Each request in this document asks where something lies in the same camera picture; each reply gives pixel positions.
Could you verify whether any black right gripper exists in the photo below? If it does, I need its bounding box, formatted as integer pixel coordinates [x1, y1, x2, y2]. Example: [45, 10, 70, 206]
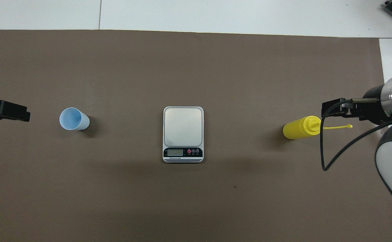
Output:
[322, 85, 390, 125]

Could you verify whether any yellow squeeze bottle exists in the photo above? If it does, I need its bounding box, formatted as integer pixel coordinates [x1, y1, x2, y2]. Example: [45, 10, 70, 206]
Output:
[282, 115, 353, 140]

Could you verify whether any light blue plastic cup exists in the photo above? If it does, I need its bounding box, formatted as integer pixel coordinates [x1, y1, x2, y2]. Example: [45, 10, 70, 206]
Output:
[59, 107, 90, 131]

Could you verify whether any silver digital kitchen scale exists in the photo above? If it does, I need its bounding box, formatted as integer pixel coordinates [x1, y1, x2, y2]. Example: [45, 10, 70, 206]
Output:
[163, 106, 204, 163]

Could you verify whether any brown table mat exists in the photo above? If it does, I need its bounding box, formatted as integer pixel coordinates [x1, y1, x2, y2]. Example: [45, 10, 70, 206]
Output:
[0, 30, 392, 242]

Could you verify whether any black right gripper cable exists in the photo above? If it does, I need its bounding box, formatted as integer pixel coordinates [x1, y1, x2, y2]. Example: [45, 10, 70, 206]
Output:
[320, 98, 392, 171]

